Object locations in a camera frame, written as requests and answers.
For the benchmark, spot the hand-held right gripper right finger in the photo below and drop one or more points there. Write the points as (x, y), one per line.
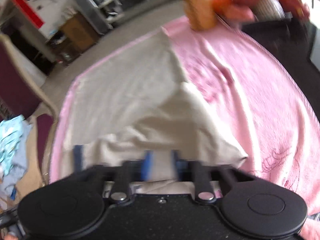
(176, 165)

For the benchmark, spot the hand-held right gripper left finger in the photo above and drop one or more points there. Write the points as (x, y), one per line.
(148, 166)

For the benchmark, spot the beige garment with navy trim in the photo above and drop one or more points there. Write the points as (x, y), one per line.
(140, 100)

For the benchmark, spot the pile of clothes on chair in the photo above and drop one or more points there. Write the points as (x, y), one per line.
(30, 180)

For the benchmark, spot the light blue knit garment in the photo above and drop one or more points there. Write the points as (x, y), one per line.
(17, 165)

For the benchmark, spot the teal shirt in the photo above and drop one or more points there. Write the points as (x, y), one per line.
(10, 140)

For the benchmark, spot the pink printed blanket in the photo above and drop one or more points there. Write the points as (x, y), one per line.
(262, 92)

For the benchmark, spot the wooden cabinet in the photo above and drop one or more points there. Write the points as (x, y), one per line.
(77, 32)

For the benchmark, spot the reddish orange apple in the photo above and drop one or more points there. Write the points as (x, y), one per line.
(238, 13)

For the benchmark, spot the grey tower speaker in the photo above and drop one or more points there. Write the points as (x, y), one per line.
(92, 10)

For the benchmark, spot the small orange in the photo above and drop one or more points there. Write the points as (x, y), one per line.
(221, 3)

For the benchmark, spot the black fruit tray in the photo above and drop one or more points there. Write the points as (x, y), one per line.
(270, 23)

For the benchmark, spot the white net-wrapped fruit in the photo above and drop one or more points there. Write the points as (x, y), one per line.
(268, 8)

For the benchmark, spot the red door banner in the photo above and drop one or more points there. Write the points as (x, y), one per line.
(27, 10)

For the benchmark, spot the red dragon fruit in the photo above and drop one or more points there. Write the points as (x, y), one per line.
(295, 2)

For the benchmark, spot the maroon chair with gold frame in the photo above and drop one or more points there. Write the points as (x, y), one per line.
(15, 80)

